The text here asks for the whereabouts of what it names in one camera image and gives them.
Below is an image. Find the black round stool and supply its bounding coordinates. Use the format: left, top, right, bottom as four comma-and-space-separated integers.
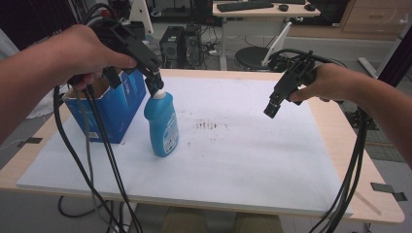
233, 46, 277, 72

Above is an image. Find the white foam mat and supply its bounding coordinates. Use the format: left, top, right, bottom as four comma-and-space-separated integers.
16, 76, 354, 218

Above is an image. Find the blue cardboard box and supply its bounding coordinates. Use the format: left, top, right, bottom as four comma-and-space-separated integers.
62, 68, 148, 145

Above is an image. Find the wooden cabinet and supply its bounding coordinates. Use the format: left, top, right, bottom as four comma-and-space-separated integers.
342, 0, 412, 35

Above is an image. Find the person's right hand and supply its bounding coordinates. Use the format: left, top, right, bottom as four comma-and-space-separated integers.
289, 62, 355, 105

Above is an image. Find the black keyboard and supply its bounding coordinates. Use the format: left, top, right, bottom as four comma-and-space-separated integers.
216, 0, 276, 14

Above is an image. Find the wooden desk with white legs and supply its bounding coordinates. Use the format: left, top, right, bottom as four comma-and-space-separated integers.
212, 0, 322, 72

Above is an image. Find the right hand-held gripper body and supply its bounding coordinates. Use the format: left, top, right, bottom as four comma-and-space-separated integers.
267, 51, 318, 107

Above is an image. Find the black right gripper cable bundle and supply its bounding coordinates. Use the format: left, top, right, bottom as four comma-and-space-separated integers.
308, 108, 371, 233

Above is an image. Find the black tape strip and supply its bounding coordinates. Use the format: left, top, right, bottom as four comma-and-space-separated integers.
370, 182, 409, 203
17, 137, 44, 150

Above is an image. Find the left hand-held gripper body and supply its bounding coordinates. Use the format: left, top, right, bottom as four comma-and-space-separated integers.
85, 18, 163, 90

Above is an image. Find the person's left hand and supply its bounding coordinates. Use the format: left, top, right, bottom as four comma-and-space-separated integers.
48, 23, 138, 92

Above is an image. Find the black computer tower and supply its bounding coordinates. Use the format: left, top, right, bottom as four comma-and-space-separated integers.
158, 25, 186, 69
183, 23, 206, 68

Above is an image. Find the blue detergent bottle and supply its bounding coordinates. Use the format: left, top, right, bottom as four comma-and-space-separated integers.
143, 88, 180, 158

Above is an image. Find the black floor cable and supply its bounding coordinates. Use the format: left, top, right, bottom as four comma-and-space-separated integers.
57, 195, 110, 219

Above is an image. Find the grey left gripper cable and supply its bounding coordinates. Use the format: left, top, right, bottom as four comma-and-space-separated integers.
73, 88, 113, 224

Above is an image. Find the black paired left gripper cable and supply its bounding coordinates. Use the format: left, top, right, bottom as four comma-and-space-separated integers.
83, 84, 144, 233

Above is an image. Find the white cloth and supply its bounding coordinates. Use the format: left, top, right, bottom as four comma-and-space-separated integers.
26, 83, 71, 120

